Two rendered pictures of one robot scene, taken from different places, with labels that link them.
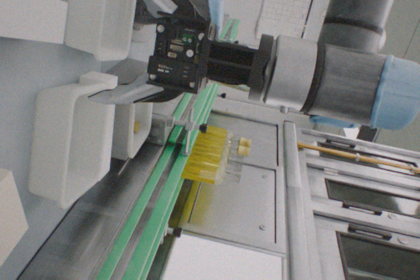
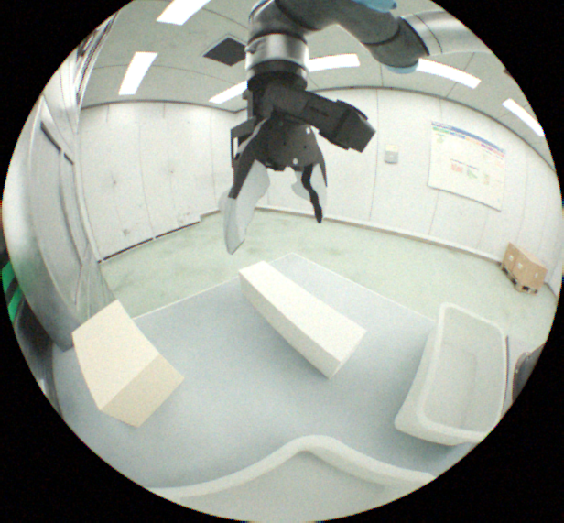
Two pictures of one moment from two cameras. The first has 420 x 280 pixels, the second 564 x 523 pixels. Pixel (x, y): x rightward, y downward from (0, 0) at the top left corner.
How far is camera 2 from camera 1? 0.58 m
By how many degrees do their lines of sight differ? 140
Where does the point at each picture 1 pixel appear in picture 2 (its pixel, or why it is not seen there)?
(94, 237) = not seen: outside the picture
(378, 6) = not seen: hidden behind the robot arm
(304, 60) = not seen: hidden behind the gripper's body
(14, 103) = (262, 420)
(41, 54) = (343, 413)
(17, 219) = (110, 386)
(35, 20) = (308, 314)
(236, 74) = (256, 103)
